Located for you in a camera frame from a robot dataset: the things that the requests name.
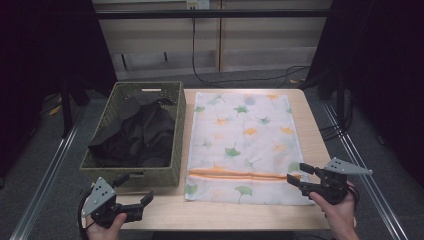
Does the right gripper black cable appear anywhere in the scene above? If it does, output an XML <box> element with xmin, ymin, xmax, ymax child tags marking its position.
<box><xmin>346</xmin><ymin>184</ymin><xmax>361</xmax><ymax>205</ymax></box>

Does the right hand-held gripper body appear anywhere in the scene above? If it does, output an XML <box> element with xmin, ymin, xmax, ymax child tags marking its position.
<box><xmin>299</xmin><ymin>157</ymin><xmax>374</xmax><ymax>205</ymax></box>

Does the black metal stand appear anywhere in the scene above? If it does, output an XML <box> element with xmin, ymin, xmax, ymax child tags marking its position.
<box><xmin>59</xmin><ymin>75</ymin><xmax>92</xmax><ymax>139</ymax></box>

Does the black wall cable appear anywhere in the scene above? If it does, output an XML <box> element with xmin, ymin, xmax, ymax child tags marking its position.
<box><xmin>191</xmin><ymin>16</ymin><xmax>312</xmax><ymax>88</ymax></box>

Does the metal floor rail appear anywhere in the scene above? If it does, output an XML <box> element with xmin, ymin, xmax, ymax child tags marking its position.
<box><xmin>321</xmin><ymin>101</ymin><xmax>409</xmax><ymax>240</ymax></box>
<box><xmin>9</xmin><ymin>109</ymin><xmax>88</xmax><ymax>240</ymax></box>

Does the person's left hand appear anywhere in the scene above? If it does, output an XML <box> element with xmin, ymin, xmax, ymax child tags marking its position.
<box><xmin>85</xmin><ymin>212</ymin><xmax>128</xmax><ymax>240</ymax></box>

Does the white wall outlet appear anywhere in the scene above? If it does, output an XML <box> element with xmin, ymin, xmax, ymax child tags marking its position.
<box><xmin>186</xmin><ymin>0</ymin><xmax>210</xmax><ymax>10</ymax></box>

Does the black clothing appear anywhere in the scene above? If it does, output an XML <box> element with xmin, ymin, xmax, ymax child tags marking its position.
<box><xmin>87</xmin><ymin>92</ymin><xmax>177</xmax><ymax>168</ymax></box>

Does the person's right hand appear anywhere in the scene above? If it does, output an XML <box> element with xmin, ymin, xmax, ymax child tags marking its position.
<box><xmin>309</xmin><ymin>181</ymin><xmax>358</xmax><ymax>232</ymax></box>

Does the green woven basket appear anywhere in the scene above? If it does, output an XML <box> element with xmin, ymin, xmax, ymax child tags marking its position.
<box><xmin>79</xmin><ymin>81</ymin><xmax>187</xmax><ymax>188</ymax></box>

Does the leaf print mesh laundry bag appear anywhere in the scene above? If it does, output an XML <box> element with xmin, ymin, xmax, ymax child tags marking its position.
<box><xmin>184</xmin><ymin>91</ymin><xmax>314</xmax><ymax>206</ymax></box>

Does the bundle of black floor cables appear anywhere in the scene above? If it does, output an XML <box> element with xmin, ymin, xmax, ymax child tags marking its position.
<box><xmin>319</xmin><ymin>98</ymin><xmax>355</xmax><ymax>142</ymax></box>

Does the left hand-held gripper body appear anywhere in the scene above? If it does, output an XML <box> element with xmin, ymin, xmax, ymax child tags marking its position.
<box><xmin>80</xmin><ymin>176</ymin><xmax>145</xmax><ymax>230</ymax></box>

